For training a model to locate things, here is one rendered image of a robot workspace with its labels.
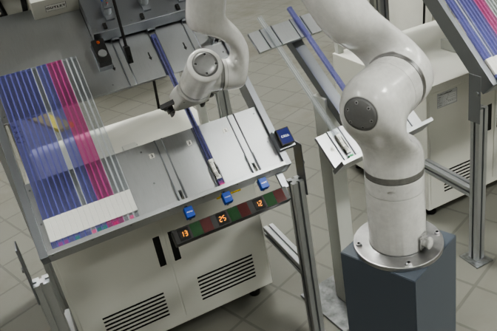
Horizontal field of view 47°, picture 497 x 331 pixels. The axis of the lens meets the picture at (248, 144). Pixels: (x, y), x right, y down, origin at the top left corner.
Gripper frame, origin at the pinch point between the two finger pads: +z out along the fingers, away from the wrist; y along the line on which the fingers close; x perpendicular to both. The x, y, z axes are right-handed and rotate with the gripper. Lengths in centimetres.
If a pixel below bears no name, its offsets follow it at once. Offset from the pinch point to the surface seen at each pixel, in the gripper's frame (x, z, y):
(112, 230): 26.0, -5.6, 30.8
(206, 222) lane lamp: 32.6, -3.6, 7.5
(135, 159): 10.0, -0.7, 18.6
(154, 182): 17.5, -2.0, 16.3
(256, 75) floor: -69, 247, -124
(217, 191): 26.2, -4.9, 2.1
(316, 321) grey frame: 75, 33, -22
